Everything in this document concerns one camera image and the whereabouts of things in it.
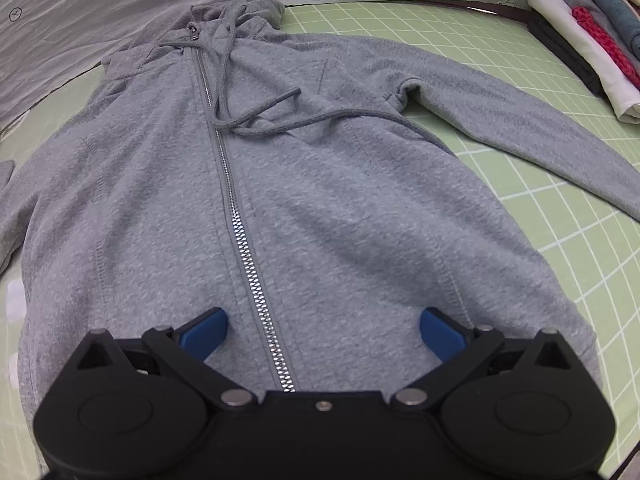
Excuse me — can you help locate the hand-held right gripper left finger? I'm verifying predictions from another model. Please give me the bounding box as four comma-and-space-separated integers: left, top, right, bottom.
75, 307, 258, 413

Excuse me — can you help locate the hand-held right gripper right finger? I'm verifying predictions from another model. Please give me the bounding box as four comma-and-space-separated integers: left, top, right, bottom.
392, 307, 571, 413

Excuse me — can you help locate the grey zip hoodie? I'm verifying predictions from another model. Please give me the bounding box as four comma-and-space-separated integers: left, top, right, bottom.
0, 0, 640, 421

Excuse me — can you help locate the stack of folded clothes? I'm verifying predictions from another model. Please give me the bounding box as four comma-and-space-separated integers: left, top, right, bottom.
529, 0, 640, 123

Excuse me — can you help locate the black folded garment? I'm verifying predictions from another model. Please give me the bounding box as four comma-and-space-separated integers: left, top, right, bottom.
530, 12, 608, 96

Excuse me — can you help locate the red knitted garment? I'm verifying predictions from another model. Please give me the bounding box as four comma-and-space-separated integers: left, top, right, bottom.
571, 6, 640, 92

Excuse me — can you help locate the dark wooden frame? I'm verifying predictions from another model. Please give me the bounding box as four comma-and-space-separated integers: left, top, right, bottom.
440, 0, 538, 23

